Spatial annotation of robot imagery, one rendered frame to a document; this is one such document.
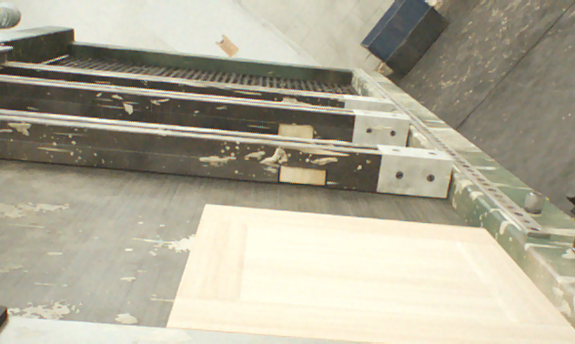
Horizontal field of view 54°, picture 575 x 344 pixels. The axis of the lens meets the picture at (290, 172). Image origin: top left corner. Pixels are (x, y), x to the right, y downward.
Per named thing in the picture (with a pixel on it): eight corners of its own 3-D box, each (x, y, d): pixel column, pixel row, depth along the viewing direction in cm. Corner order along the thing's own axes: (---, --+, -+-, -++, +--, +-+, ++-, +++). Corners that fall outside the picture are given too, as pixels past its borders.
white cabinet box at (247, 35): (380, 121, 473) (177, -43, 430) (336, 173, 488) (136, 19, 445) (370, 105, 530) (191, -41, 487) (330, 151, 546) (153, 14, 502)
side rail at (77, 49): (348, 99, 226) (352, 71, 223) (68, 71, 220) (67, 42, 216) (347, 96, 234) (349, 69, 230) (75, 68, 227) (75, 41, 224)
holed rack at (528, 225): (549, 237, 73) (550, 233, 73) (527, 236, 73) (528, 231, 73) (360, 70, 231) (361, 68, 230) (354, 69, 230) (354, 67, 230)
